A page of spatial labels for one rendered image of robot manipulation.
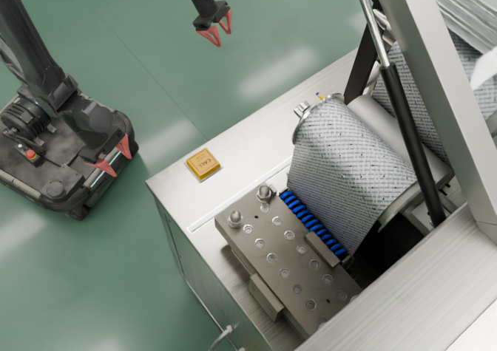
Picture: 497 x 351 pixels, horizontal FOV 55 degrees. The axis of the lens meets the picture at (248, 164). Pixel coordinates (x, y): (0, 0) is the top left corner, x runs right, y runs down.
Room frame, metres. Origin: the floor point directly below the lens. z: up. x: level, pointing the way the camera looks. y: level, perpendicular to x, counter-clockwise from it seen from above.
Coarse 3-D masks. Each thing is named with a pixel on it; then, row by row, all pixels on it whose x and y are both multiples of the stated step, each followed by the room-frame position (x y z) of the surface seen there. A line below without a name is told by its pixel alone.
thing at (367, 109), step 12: (360, 96) 0.67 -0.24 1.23; (360, 108) 0.64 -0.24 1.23; (372, 108) 0.64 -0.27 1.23; (372, 120) 0.61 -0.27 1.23; (384, 120) 0.61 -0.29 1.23; (384, 132) 0.58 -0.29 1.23; (396, 132) 0.58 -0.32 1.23; (396, 144) 0.55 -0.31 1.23; (408, 156) 0.52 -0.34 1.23; (432, 156) 0.53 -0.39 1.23; (432, 168) 0.50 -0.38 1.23; (444, 168) 0.50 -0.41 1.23; (444, 180) 0.50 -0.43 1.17
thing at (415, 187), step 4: (416, 184) 0.42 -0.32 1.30; (408, 188) 0.41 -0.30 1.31; (412, 188) 0.41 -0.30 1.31; (416, 188) 0.41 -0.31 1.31; (404, 192) 0.40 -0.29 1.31; (408, 192) 0.40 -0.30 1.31; (412, 192) 0.40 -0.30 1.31; (400, 196) 0.39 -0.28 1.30; (404, 196) 0.39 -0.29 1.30; (408, 196) 0.39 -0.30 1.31; (396, 200) 0.39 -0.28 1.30; (400, 200) 0.39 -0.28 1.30; (404, 200) 0.39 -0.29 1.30; (392, 204) 0.38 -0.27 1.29; (396, 204) 0.38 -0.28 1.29; (400, 204) 0.38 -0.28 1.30; (388, 208) 0.38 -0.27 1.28; (392, 208) 0.37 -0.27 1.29; (396, 208) 0.37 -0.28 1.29; (384, 212) 0.37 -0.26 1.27; (388, 212) 0.37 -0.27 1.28; (392, 212) 0.37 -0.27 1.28; (380, 216) 0.37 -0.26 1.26; (384, 216) 0.37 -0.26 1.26; (388, 216) 0.37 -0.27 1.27; (380, 220) 0.37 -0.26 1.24; (384, 220) 0.36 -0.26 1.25
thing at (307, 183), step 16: (304, 160) 0.52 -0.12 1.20; (288, 176) 0.54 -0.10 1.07; (304, 176) 0.51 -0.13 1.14; (320, 176) 0.48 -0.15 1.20; (304, 192) 0.50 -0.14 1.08; (320, 192) 0.47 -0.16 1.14; (336, 192) 0.45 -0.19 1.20; (320, 208) 0.46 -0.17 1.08; (336, 208) 0.43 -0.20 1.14; (352, 208) 0.41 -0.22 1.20; (336, 224) 0.42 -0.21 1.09; (352, 224) 0.40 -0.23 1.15; (352, 240) 0.38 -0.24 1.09
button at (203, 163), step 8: (200, 152) 0.69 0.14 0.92; (208, 152) 0.69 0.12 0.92; (192, 160) 0.66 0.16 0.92; (200, 160) 0.66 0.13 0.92; (208, 160) 0.66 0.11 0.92; (216, 160) 0.66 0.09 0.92; (192, 168) 0.64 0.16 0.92; (200, 168) 0.63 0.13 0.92; (208, 168) 0.63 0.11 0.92; (216, 168) 0.65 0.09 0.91; (200, 176) 0.61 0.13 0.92
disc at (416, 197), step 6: (420, 192) 0.40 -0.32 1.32; (408, 198) 0.38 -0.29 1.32; (414, 198) 0.39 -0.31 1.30; (420, 198) 0.42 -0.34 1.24; (402, 204) 0.37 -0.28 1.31; (408, 204) 0.38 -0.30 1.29; (396, 210) 0.36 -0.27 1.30; (402, 210) 0.38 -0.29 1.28; (390, 216) 0.36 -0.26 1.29; (396, 216) 0.37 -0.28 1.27; (402, 216) 0.40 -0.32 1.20; (384, 222) 0.35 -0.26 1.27; (390, 222) 0.37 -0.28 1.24; (384, 228) 0.35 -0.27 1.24
